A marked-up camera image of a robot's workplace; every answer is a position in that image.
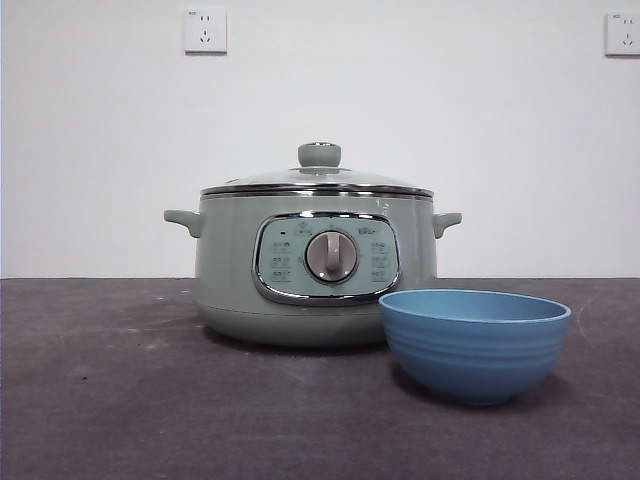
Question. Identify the glass lid with green knob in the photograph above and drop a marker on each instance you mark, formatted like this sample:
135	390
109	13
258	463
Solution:
318	155

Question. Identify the pale green electric steamer pot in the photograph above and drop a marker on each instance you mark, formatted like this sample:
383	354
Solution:
230	300

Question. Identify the blue ribbed bowl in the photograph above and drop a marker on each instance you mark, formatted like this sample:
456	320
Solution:
472	355

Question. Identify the white wall socket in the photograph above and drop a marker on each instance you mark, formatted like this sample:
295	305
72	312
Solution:
205	30
624	34

